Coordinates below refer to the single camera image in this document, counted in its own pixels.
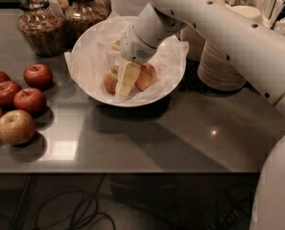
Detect glass granola jar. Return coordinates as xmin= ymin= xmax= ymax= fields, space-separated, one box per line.
xmin=65 ymin=0 xmax=108 ymax=39
xmin=16 ymin=0 xmax=66 ymax=57

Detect left glass granola jar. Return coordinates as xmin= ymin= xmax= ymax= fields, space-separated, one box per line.
xmin=16 ymin=0 xmax=66 ymax=57

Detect white bowl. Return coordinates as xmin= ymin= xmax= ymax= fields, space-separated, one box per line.
xmin=70 ymin=15 xmax=185 ymax=108

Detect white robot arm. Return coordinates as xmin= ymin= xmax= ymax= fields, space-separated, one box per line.
xmin=121 ymin=0 xmax=285 ymax=230

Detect rear stack paper bowls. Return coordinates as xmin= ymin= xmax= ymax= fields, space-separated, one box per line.
xmin=180 ymin=0 xmax=226 ymax=61

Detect red apple middle left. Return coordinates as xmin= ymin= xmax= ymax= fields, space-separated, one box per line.
xmin=0 ymin=80 xmax=22 ymax=109

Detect yellow-red apple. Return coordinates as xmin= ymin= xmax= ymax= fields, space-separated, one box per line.
xmin=103 ymin=66 xmax=119 ymax=95
xmin=135 ymin=63 xmax=157 ymax=91

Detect right glass granola jar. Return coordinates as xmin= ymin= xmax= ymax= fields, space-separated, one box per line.
xmin=65 ymin=0 xmax=108 ymax=39

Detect front stack paper bowls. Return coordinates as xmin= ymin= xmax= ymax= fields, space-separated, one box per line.
xmin=198 ymin=41 xmax=246 ymax=92

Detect red apple top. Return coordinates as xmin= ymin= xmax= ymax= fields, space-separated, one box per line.
xmin=23 ymin=63 xmax=53 ymax=90

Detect yellow-green apple front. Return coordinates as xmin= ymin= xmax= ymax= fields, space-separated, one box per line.
xmin=0 ymin=110 xmax=36 ymax=146

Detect red apple middle right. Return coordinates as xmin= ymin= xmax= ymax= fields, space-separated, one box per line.
xmin=13 ymin=88 xmax=47 ymax=117

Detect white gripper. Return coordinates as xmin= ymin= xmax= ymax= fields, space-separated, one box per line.
xmin=111 ymin=25 xmax=157 ymax=97

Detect white paper liner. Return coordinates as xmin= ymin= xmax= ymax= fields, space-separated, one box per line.
xmin=63 ymin=12 xmax=190 ymax=104

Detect black floor cables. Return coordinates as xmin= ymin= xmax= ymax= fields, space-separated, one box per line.
xmin=0 ymin=173 xmax=258 ymax=230

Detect stack paper bowls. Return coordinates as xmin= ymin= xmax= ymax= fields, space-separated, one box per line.
xmin=198 ymin=41 xmax=246 ymax=92
xmin=180 ymin=0 xmax=226 ymax=61

